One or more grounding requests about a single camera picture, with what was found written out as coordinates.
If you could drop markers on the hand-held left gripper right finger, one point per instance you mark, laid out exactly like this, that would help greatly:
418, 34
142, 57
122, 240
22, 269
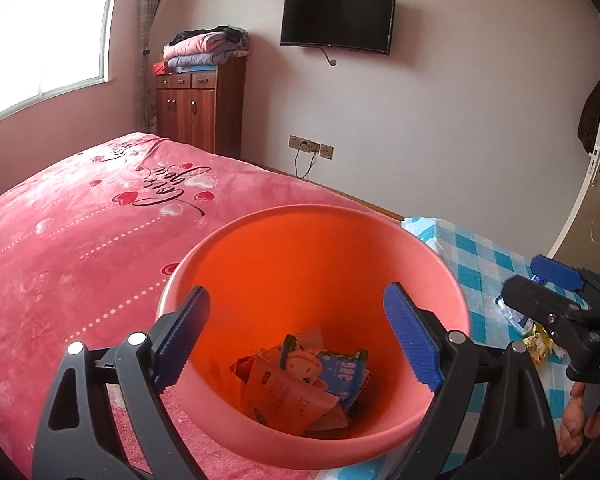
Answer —
412, 340

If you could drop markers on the light blue packet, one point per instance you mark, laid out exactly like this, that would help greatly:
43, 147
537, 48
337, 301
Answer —
345, 372

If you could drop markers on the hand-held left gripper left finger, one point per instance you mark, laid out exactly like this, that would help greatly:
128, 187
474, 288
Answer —
185, 335

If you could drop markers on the person's right hand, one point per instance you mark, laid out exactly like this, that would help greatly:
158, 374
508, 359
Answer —
572, 435

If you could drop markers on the large grey wipes packet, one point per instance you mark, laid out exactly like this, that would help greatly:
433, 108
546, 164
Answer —
280, 395

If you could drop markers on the bright window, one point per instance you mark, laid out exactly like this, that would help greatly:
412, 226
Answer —
45, 35

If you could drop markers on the grey folded blanket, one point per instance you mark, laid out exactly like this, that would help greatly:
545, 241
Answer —
215, 59

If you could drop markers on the pink heart print blanket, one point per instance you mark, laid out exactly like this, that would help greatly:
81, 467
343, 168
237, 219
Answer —
80, 260

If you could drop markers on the cartoon print packet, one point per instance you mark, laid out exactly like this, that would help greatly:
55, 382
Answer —
302, 365

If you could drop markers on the dark hanging garment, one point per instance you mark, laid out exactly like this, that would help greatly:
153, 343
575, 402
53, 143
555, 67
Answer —
591, 115

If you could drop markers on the dark folded clothes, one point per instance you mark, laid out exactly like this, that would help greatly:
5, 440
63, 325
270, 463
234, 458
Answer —
230, 34

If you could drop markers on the orange plastic bin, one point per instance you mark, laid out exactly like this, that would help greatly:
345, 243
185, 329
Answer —
290, 270

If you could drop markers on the brown wooden cabinet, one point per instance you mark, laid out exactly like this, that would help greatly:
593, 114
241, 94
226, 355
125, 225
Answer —
200, 110

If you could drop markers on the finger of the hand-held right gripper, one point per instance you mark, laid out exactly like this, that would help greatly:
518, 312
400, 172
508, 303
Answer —
555, 270
545, 302

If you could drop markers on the black wall television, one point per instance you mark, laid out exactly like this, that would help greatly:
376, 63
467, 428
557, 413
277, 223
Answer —
337, 20

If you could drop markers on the red box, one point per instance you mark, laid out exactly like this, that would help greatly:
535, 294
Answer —
160, 68

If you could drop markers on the cream room door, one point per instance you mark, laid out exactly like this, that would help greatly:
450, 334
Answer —
597, 220

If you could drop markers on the patterned curtain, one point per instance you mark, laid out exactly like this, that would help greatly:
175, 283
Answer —
147, 35

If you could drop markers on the gold snack wrapper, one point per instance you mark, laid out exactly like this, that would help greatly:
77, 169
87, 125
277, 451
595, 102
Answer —
542, 342

